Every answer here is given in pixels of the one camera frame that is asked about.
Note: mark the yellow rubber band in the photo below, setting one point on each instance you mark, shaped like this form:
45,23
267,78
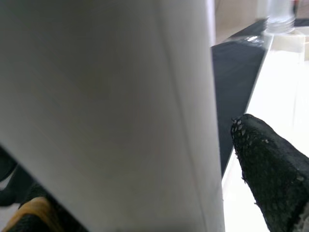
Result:
36,204

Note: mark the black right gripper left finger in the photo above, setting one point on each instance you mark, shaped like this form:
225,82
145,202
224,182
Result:
36,222

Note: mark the white plastic table top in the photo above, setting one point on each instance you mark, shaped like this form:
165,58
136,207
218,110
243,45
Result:
277,84

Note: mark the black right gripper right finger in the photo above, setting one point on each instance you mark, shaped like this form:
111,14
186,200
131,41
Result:
272,169

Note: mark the white plastic table leg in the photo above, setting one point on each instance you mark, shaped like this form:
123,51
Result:
280,14
108,96

